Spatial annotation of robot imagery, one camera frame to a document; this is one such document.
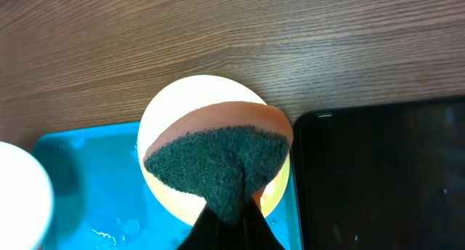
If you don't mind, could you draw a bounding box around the black rectangular tray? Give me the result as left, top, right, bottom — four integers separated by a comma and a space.
291, 96, 464, 250

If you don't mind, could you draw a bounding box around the yellow-green plate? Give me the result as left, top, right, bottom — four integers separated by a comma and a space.
137, 75, 290, 225

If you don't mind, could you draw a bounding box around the light blue plate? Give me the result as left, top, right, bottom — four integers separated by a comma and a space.
1, 142, 54, 249

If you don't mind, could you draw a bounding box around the teal plastic tray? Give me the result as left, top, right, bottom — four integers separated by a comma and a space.
33, 123, 301, 249

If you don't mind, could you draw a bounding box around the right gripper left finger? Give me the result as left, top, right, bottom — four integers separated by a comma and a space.
177, 206, 219, 250

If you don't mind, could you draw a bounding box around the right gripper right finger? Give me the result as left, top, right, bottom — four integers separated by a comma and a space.
240, 199, 284, 250

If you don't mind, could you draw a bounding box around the orange green scrub sponge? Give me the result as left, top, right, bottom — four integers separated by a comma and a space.
142, 101, 293, 224

